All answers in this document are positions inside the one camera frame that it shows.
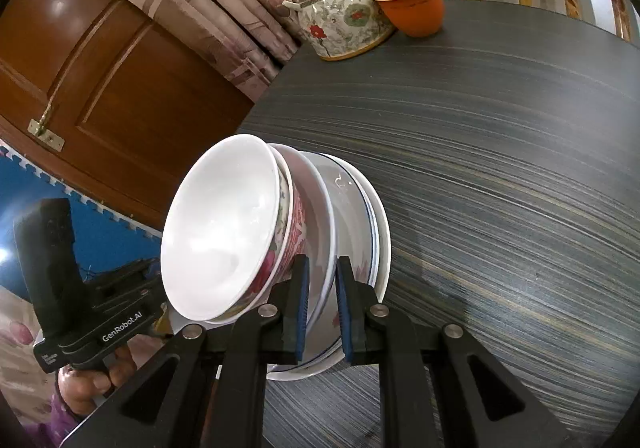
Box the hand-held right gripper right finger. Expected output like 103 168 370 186
336 255 568 448

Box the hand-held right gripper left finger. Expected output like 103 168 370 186
60 254 312 448

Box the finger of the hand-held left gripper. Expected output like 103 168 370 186
92 262 166 300

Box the large white floral plate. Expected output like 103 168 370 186
265 158 392 381

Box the medium blue-rimmed floral plate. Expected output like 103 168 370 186
270 155 381 374

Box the medium pink floral bowl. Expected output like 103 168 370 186
205 144 311 326

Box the small blue-rimmed floral plate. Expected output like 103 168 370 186
300 151 371 289

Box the small pink floral bowl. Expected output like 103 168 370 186
160 133 281 322

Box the large pink floral bowl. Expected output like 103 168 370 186
220 144 337 369

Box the person's left hand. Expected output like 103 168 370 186
57 343 133 416

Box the blue foam mat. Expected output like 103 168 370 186
0 138 166 301

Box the pink floral cloth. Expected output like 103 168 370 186
0 288 81 434

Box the brass door latch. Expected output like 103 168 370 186
27 103 66 152

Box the brown wooden door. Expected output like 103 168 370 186
0 0 256 229

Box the beige patterned curtain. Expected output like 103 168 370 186
50 0 321 101

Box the floral ceramic teapot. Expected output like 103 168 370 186
278 0 397 62

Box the orange lidded cup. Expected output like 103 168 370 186
371 0 446 38

